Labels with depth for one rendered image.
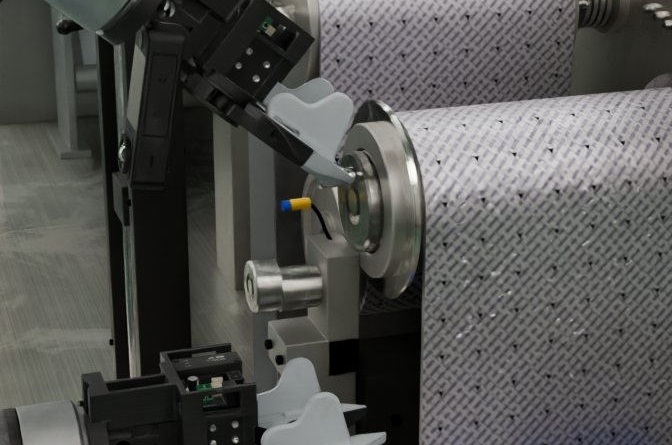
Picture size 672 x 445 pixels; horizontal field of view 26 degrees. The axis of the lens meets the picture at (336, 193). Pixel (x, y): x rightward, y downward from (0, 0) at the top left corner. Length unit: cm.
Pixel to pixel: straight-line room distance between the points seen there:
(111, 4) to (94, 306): 89
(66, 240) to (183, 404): 105
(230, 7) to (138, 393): 27
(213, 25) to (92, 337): 78
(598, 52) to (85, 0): 63
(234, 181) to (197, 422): 81
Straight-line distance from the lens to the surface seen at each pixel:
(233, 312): 176
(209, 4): 98
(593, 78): 145
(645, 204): 110
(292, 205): 112
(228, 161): 178
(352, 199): 107
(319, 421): 103
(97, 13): 96
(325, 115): 102
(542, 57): 130
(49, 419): 100
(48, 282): 188
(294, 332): 113
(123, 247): 145
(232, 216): 179
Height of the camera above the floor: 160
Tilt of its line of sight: 19 degrees down
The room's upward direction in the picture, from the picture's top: straight up
